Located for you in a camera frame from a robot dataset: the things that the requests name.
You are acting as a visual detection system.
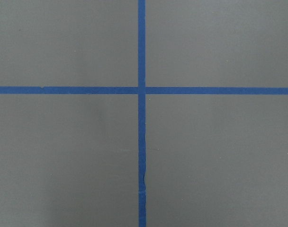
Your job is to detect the blue vertical tape line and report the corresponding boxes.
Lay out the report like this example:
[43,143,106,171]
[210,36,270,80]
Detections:
[138,0,146,227]

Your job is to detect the blue horizontal tape line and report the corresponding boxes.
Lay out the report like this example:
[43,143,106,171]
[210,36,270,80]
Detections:
[0,86,288,95]

